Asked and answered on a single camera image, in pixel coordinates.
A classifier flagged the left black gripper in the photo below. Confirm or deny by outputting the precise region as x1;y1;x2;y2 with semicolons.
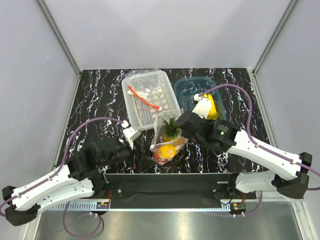
99;138;157;173

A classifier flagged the red toy apple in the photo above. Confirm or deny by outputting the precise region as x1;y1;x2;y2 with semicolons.
152;152;162;162

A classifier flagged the orange toy pineapple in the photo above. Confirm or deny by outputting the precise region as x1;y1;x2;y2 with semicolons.
162;117;180;143

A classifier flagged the clear dotted zip bag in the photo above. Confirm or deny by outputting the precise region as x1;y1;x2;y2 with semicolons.
149;109;188;165

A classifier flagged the yellow toy lemon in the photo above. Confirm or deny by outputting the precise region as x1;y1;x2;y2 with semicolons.
158;144;177;161

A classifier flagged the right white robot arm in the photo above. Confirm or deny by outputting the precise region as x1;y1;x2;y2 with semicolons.
177;112;313;199

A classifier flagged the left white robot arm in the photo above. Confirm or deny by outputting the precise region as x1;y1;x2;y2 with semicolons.
2;138;146;226

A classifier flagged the orange zipper clear bag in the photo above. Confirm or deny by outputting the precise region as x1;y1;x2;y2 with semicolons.
124;68;176;123

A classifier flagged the yellow toy banana bunch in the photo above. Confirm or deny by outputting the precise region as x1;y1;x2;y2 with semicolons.
204;93;219;120

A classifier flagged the teal transparent plastic tub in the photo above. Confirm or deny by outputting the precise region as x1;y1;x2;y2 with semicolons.
173;76;227;120

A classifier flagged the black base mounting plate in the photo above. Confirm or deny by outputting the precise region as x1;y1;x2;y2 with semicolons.
92;173;256;211

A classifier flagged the white perforated plastic basket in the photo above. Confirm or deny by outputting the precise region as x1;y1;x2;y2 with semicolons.
121;69;182;131

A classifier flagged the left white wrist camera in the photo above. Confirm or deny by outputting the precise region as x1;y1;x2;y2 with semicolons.
121;120;141;150

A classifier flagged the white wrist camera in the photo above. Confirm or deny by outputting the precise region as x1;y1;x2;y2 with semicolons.
192;94;211;119
121;120;141;150

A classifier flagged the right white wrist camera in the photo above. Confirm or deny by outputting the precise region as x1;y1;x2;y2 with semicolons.
192;94;211;119

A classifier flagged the aluminium front rail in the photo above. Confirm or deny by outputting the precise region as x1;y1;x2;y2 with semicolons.
32;181;306;212

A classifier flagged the right aluminium frame post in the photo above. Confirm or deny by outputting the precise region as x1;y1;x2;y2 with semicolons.
252;0;301;76

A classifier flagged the aluminium frame post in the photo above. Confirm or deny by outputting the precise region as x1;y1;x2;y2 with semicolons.
36;0;82;78
252;0;301;76

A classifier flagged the left aluminium frame post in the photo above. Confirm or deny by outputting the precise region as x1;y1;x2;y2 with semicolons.
36;0;82;78

